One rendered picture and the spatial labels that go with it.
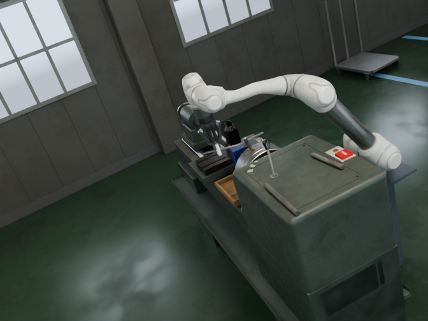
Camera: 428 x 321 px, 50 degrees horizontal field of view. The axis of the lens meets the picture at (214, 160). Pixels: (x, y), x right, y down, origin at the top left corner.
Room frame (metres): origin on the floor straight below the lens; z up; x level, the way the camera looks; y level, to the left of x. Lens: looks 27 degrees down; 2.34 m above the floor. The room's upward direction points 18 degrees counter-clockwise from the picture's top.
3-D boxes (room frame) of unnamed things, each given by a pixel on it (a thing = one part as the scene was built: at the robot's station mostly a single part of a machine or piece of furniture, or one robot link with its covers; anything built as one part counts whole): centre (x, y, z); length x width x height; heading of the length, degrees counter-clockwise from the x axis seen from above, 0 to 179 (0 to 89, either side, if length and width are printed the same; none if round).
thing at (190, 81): (2.10, -0.02, 1.67); 0.13 x 0.11 x 0.16; 15
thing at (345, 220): (1.79, -0.36, 1.06); 0.59 x 0.48 x 0.39; 14
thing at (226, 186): (2.45, -0.17, 0.89); 0.36 x 0.30 x 0.04; 104
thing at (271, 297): (2.51, -0.15, 0.53); 2.10 x 0.60 x 0.02; 14
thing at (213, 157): (2.77, -0.11, 0.95); 0.43 x 0.18 x 0.04; 104
